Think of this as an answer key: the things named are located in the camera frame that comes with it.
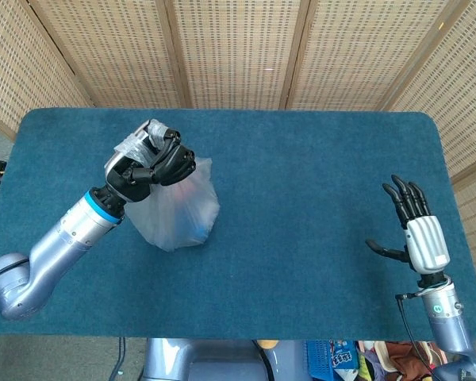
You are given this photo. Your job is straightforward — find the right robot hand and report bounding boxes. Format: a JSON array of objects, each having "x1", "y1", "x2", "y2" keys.
[{"x1": 365, "y1": 174, "x2": 451, "y2": 290}]

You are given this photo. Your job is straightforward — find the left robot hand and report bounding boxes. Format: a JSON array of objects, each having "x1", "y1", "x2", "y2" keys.
[{"x1": 102, "y1": 118, "x2": 198, "y2": 204}]

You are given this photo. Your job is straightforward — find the clear plastic shopping bag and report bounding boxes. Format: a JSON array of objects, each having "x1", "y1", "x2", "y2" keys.
[{"x1": 113, "y1": 117, "x2": 221, "y2": 252}]

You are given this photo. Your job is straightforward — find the brown cloth pile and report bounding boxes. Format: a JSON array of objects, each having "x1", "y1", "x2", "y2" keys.
[{"x1": 374, "y1": 340, "x2": 436, "y2": 381}]

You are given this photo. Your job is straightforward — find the teal table cloth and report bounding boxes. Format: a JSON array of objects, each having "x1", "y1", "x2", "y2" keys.
[{"x1": 0, "y1": 107, "x2": 476, "y2": 341}]

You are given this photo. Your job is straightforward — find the woven rattan folding screen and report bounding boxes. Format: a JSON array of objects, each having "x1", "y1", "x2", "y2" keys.
[{"x1": 0, "y1": 0, "x2": 476, "y2": 267}]

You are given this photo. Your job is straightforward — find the blue snack packet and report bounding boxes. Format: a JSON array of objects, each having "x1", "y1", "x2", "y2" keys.
[{"x1": 328, "y1": 339, "x2": 360, "y2": 375}]

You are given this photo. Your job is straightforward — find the blue plastic basket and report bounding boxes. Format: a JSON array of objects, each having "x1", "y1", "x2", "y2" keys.
[{"x1": 303, "y1": 340, "x2": 335, "y2": 381}]

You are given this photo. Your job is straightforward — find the blue-grey robot torso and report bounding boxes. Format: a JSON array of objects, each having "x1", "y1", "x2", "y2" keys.
[{"x1": 141, "y1": 337, "x2": 314, "y2": 381}]

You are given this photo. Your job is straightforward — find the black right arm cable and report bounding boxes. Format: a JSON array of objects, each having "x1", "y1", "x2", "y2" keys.
[{"x1": 394, "y1": 292, "x2": 438, "y2": 375}]

